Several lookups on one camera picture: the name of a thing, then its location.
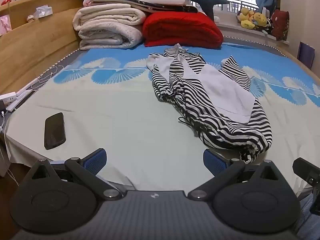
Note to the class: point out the yellow bear plush toy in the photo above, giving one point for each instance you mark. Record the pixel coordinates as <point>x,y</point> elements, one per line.
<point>243,12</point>

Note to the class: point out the blue patterned bed sheet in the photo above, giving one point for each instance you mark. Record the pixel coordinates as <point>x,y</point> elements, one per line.
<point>112,120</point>

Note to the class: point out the dark starred cloth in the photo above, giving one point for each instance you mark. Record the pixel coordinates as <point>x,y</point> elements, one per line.
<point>175,8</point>

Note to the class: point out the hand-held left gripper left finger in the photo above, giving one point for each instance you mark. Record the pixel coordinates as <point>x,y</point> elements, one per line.
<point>96,160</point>

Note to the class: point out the dark red cushion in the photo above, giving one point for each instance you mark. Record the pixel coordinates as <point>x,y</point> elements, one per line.
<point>280,25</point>

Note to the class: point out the white power strip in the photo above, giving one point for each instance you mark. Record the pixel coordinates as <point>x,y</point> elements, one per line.
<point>8,97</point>

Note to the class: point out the small red toy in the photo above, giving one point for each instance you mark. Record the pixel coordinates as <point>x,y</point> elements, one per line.
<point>5,1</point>

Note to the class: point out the black balcony railing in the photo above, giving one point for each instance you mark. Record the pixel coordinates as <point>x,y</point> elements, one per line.
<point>237,5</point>

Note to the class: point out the black white striped hoodie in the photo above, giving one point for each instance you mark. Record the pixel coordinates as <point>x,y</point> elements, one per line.
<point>200,105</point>

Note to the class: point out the cream folded blanket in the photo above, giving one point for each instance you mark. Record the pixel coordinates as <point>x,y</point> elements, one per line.
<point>107,15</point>

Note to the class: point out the yellow round plush toy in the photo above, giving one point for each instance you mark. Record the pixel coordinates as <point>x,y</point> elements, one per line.
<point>260,18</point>

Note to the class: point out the yellow green plush toy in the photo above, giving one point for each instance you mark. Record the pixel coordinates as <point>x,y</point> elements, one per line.
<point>246,24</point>

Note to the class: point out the black smartphone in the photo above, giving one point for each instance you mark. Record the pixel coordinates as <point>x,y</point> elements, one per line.
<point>55,131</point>

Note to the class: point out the purple box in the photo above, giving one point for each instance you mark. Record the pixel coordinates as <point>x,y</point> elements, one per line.
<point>305,55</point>

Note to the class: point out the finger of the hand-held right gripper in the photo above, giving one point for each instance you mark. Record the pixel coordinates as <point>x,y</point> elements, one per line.
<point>307,171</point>

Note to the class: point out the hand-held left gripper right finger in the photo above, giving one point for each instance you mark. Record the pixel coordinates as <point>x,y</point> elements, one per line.
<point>215,163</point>

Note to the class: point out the pink gift bag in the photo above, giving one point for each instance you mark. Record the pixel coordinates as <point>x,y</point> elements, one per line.
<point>5,25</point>

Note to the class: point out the person's blue jeans leg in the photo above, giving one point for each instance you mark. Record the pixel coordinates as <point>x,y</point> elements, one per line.
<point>305,213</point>

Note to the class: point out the wooden headboard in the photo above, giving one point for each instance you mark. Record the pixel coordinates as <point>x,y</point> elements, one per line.
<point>30,50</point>

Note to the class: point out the tissue pack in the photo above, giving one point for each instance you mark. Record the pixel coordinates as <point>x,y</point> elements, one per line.
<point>43,11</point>

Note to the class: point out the red folded blanket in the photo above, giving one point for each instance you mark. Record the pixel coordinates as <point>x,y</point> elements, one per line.
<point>180,30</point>

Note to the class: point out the small figurine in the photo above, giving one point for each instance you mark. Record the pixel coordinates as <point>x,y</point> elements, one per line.
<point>30,18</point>

